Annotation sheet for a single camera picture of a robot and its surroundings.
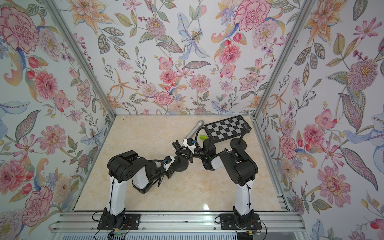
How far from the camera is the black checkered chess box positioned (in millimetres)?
1059

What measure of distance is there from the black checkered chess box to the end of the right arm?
26cm

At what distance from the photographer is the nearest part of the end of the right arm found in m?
0.79
